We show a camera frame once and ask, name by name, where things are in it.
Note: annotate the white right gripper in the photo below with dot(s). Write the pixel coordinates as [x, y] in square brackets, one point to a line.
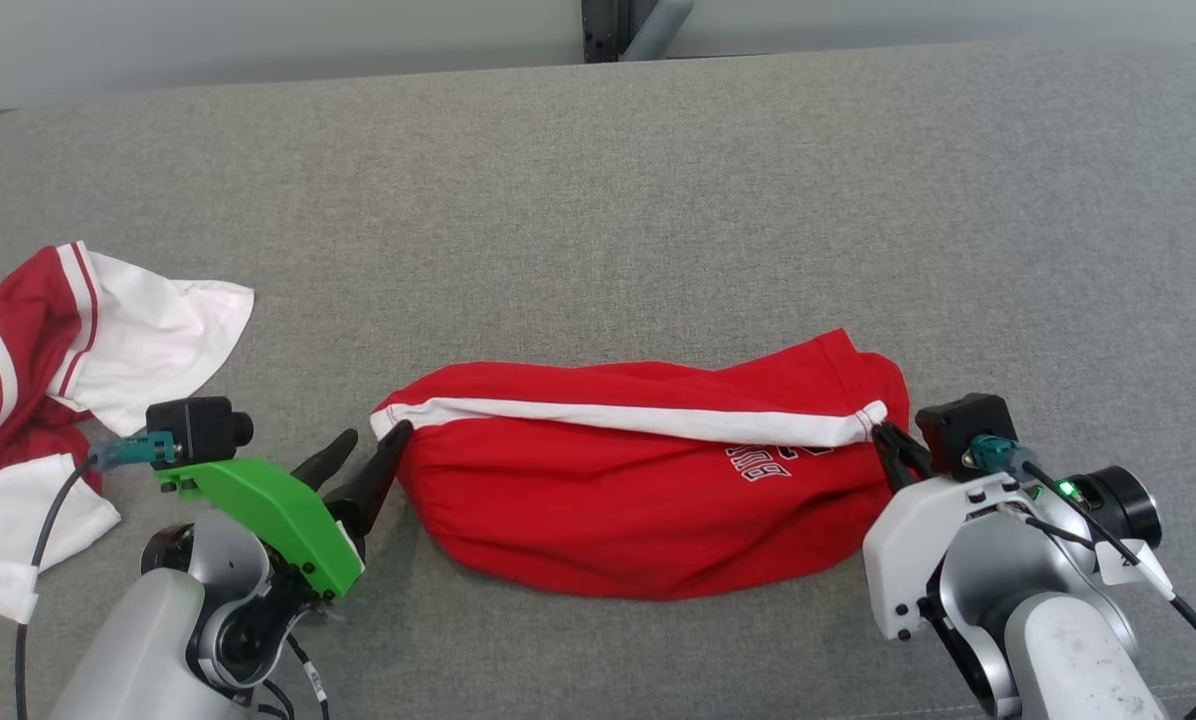
[908, 550]

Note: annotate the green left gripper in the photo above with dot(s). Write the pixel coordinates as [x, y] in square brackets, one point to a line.
[278, 520]

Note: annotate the red white basketball jersey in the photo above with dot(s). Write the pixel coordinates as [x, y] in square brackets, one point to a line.
[148, 330]

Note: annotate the red shorts with white stripe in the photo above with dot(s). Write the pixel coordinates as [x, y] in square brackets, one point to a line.
[608, 510]

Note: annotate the grey fabric sofa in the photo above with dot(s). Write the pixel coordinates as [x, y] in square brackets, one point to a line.
[608, 200]

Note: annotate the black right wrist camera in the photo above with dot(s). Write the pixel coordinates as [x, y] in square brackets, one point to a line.
[963, 425]

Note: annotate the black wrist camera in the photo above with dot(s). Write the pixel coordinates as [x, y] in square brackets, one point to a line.
[198, 428]
[963, 425]

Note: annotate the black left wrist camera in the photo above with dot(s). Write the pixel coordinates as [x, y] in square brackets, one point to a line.
[198, 428]

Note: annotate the grey metal frame post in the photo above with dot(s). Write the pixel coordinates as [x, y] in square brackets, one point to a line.
[648, 25]

